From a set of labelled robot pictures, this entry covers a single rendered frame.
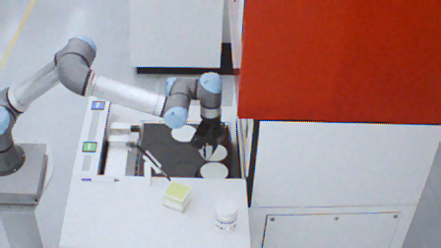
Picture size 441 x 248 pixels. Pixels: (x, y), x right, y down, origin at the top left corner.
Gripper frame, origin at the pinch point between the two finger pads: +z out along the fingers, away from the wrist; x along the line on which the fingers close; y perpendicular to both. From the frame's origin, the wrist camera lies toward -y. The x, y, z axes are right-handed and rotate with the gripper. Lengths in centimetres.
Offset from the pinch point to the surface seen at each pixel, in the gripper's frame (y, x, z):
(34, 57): 114, 223, 91
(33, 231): -43, 60, 41
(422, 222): 109, -83, 91
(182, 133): 9.0, 16.0, 1.2
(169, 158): -6.4, 11.7, 1.3
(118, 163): -18.0, 27.7, 3.3
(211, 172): -4.2, -5.1, 1.3
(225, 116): 37.0, 12.2, 9.3
